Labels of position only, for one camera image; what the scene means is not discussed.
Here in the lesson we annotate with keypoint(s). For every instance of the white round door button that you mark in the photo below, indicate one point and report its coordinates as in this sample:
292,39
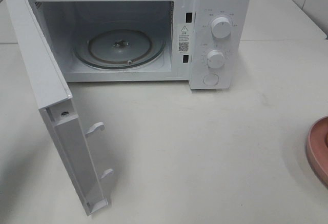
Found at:
211,79

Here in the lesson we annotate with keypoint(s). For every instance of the white microwave knob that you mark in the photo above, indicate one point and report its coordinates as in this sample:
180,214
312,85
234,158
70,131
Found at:
216,59
221,26

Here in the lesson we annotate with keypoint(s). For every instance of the white microwave door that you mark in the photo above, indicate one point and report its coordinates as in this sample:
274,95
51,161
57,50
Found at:
55,102

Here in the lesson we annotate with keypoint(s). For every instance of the pink round plate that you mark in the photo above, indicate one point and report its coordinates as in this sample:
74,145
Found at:
316,148

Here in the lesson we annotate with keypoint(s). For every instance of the glass microwave turntable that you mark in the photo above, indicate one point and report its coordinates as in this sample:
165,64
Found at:
119,49

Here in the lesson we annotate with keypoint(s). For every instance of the white warning label sticker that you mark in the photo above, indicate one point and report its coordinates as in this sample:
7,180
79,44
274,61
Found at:
183,38

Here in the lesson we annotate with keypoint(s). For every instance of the white microwave oven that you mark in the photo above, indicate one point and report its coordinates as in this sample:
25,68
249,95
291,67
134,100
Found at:
69,21

